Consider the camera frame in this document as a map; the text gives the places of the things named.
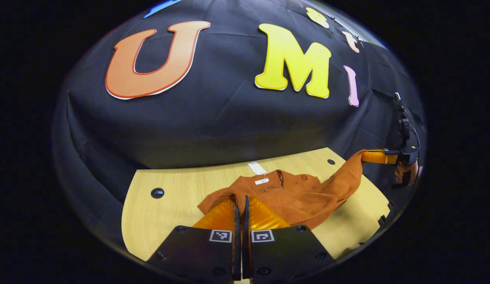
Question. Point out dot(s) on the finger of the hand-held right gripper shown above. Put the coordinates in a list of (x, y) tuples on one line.
[(377, 157)]

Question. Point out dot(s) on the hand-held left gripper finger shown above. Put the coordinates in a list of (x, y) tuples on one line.
[(245, 252), (237, 252)]

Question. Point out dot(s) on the orange jacket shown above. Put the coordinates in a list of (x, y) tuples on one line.
[(300, 197)]

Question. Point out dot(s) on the white paper hang tag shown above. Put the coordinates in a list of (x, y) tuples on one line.
[(257, 168)]

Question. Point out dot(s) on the black backdrop cloth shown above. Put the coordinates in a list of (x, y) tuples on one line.
[(213, 118)]

